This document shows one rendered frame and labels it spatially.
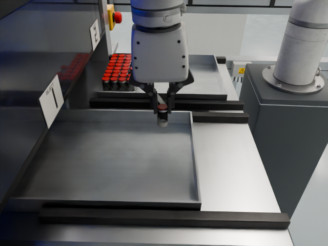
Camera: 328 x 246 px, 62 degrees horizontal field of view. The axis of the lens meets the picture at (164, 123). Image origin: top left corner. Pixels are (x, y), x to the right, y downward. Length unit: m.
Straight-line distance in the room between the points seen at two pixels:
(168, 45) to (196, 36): 1.93
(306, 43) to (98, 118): 0.60
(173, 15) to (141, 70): 0.11
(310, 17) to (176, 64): 0.48
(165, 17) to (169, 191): 0.30
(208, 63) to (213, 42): 1.47
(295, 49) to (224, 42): 1.58
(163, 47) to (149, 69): 0.05
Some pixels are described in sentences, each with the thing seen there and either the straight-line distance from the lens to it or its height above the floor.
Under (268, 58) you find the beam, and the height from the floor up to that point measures 0.55.
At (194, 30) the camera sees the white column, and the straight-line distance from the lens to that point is 2.38.
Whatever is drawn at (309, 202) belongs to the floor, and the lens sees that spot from 1.81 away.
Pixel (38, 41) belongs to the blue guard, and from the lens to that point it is 0.49.
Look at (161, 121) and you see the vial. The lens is 0.56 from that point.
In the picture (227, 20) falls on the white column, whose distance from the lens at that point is 2.39.
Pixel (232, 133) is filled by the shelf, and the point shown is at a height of 0.88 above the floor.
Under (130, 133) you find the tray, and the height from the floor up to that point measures 0.88.
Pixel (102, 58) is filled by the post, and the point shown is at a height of 0.89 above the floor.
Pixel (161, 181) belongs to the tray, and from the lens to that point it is 0.53.
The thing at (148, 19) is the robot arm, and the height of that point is 1.16.
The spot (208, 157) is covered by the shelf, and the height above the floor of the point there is 0.88.
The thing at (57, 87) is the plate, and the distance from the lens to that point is 0.54.
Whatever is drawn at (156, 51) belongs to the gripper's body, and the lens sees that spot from 0.47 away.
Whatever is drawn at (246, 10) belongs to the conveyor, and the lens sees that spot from 1.75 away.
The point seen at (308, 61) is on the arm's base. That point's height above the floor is 0.95.
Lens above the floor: 1.28
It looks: 37 degrees down
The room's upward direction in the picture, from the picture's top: 1 degrees clockwise
